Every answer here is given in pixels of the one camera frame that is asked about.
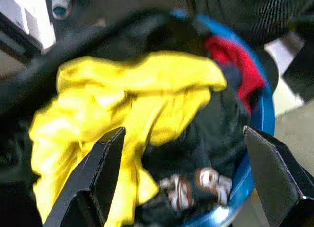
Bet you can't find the red garment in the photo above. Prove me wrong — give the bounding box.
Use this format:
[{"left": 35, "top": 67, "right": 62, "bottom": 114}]
[{"left": 205, "top": 36, "right": 268, "bottom": 114}]

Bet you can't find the yellow garment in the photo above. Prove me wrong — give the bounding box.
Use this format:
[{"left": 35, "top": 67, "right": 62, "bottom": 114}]
[{"left": 28, "top": 50, "right": 228, "bottom": 227}]

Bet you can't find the black standing fan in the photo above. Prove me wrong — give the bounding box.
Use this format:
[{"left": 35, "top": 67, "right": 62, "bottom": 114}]
[{"left": 183, "top": 0, "right": 314, "bottom": 48}]

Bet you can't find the blue plastic basin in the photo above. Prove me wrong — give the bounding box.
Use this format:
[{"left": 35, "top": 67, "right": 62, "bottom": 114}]
[{"left": 171, "top": 7, "right": 276, "bottom": 227}]

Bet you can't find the black garment with white print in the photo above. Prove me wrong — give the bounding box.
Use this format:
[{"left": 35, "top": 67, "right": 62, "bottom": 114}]
[{"left": 137, "top": 89, "right": 253, "bottom": 227}]

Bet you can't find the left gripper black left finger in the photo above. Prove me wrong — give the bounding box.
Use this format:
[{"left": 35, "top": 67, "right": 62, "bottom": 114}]
[{"left": 43, "top": 126, "right": 127, "bottom": 227}]

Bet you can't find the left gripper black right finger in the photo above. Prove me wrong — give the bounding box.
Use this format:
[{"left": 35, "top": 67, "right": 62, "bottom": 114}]
[{"left": 243, "top": 125, "right": 314, "bottom": 227}]

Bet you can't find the white slipper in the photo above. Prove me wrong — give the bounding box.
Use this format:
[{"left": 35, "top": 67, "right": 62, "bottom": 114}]
[{"left": 50, "top": 0, "right": 73, "bottom": 20}]

